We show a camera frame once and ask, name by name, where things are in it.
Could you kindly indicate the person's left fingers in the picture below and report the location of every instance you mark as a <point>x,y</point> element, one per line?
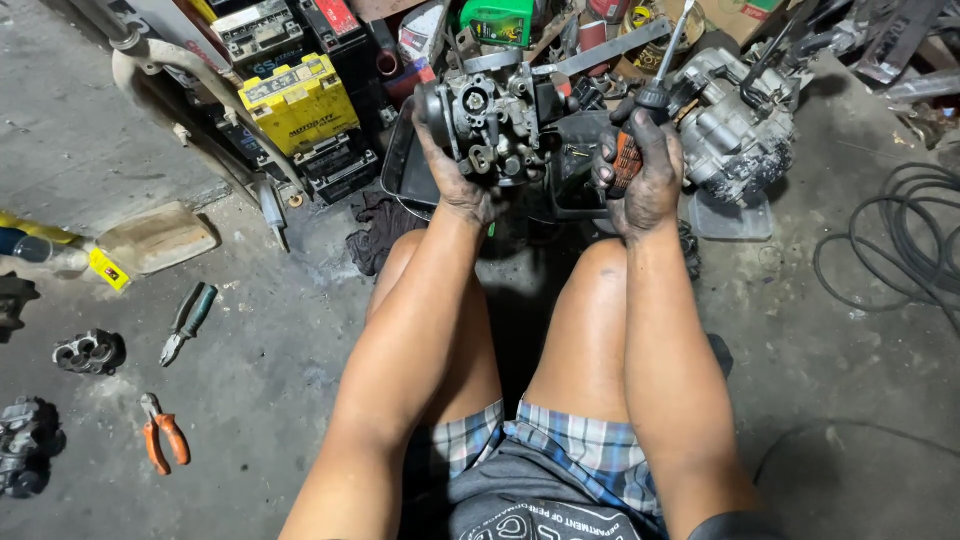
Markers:
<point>429,124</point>

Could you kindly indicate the white curved metal frame tube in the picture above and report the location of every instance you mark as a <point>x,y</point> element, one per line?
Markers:
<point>202,90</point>

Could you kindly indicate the pile of old batteries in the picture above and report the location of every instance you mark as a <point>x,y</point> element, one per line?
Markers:
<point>285,37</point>

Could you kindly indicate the grey printed shirt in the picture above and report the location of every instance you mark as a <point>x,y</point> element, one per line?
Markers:
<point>540,502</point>

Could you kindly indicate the heap of workshop clutter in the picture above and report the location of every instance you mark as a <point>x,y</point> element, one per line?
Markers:
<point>750,30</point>

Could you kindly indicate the flat grey metal bar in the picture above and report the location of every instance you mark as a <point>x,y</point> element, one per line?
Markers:
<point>600,51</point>

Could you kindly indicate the person's right hand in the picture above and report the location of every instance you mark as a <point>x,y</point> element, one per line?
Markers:
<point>651,176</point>

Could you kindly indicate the plaid shorts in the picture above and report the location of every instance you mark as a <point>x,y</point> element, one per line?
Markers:
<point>555,450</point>

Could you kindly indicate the grey metal engine block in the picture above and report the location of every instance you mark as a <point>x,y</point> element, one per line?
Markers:
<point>731,127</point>

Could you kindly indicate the dark metal part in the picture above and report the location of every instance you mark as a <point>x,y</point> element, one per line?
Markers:
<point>13,304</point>

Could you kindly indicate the dark dirty rag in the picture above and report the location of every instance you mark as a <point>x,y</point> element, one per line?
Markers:
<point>382,229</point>

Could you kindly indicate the grey metal carburetor body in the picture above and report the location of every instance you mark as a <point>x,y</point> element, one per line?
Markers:
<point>26,446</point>

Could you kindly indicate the black plastic tray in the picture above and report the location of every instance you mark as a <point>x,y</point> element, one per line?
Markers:
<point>409,169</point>

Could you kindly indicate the small grey metal engine part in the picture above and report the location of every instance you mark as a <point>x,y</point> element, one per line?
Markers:
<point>90,351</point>

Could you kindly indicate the person's left hand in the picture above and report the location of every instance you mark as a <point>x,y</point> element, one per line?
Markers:
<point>454,187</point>

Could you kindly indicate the black motorcycle battery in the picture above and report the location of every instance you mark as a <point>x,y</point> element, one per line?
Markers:
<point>337,169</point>

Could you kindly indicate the green oil bottle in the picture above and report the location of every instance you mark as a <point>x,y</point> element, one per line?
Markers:
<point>499,21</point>

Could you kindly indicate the yellow motorcycle battery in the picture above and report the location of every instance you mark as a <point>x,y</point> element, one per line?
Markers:
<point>300,105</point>

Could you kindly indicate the grey metal carburetor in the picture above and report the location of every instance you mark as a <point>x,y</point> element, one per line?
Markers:
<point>491,120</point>

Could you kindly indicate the clear plastic container lid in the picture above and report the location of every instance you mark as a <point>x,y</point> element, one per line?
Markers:
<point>731,217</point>

